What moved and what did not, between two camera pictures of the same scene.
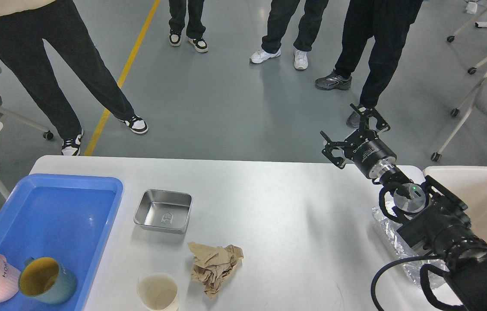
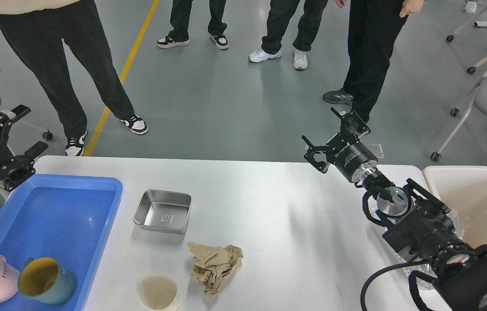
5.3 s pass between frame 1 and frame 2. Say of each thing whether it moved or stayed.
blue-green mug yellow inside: stayed
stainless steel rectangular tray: stayed
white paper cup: stayed
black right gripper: moved
